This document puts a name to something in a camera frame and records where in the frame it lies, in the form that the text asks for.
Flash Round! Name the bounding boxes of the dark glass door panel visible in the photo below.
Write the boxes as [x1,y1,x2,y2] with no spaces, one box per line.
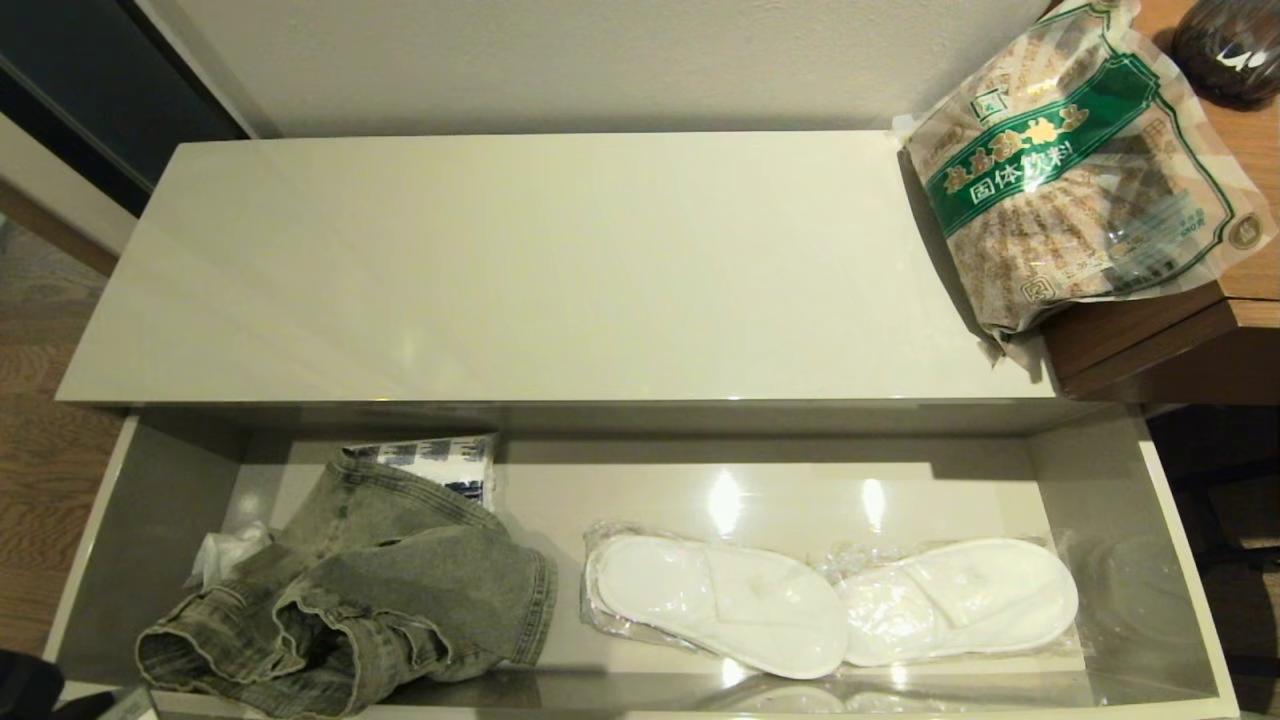
[0,0,251,216]

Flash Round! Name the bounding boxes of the brown wooden desk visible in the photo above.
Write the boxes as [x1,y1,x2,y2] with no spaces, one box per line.
[975,0,1280,406]

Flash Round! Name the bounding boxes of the white disposable slipper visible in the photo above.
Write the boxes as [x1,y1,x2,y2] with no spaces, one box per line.
[838,538,1081,668]
[585,533,851,681]

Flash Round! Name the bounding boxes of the white blue printed packet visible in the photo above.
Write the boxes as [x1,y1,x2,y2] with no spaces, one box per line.
[345,433,499,511]

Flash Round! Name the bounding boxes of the white plastic bag roll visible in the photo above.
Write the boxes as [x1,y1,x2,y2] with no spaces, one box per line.
[185,522,277,591]

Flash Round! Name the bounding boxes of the brown grain packet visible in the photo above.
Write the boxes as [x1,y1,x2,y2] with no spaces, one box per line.
[893,0,1279,369]

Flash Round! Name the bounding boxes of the glossy white low cabinet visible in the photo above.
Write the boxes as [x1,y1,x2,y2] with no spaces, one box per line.
[55,130,1061,437]

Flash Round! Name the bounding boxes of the white cabinet drawer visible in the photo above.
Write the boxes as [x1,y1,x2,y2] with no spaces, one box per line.
[30,405,1241,720]

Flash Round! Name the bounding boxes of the grey-green denim shorts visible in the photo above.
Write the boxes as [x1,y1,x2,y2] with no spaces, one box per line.
[135,448,559,719]

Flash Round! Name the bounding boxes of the clear plastic slipper bag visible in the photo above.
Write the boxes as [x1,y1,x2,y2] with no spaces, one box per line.
[580,520,1093,691]

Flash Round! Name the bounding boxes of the dark glass vase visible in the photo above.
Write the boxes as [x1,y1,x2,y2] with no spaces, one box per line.
[1172,0,1280,111]

